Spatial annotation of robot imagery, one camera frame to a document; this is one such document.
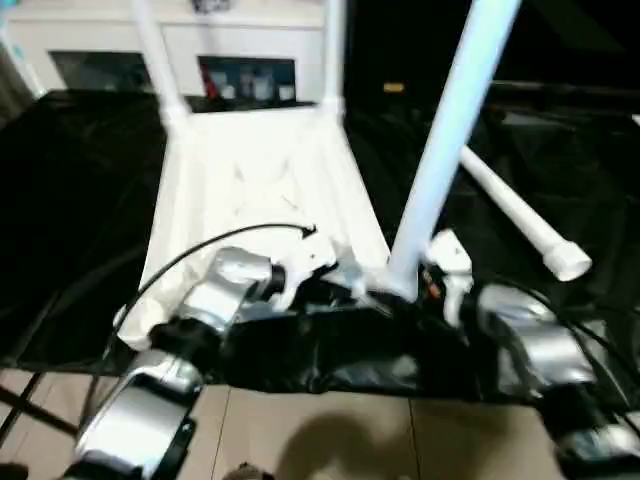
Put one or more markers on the white plastic table leg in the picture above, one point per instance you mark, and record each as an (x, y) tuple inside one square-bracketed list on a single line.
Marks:
[(160, 60), (520, 215), (334, 55), (450, 130)]

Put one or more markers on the white plastic table top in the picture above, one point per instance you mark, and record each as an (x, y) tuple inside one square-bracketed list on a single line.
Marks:
[(260, 180)]

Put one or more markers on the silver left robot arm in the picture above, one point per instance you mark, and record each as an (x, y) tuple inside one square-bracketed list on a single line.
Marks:
[(190, 330)]

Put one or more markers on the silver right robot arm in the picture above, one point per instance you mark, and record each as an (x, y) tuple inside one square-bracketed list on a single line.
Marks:
[(540, 350)]

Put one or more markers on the dark robot torso part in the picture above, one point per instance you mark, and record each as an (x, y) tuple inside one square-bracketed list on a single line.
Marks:
[(247, 473)]

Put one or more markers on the small tan box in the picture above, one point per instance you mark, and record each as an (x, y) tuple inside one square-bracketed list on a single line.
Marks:
[(393, 88)]

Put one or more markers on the black plastic mat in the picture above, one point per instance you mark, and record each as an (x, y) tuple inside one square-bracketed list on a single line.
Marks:
[(70, 220)]

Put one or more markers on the black flat screen television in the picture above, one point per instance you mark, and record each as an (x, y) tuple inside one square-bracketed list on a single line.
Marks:
[(580, 40)]

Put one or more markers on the small grey cabinet ornament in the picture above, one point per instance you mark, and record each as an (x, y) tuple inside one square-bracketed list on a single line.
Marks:
[(215, 5)]

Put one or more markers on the white glass-door cabinet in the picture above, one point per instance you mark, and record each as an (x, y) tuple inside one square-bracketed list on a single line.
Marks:
[(100, 45)]

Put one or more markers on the grey curtain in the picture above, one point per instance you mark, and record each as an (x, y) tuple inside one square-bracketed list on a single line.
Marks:
[(18, 75)]

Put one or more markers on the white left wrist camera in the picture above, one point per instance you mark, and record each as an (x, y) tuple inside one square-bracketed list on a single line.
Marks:
[(305, 265)]

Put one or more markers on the black folding table frame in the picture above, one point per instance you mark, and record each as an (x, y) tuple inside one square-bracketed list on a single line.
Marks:
[(30, 410)]

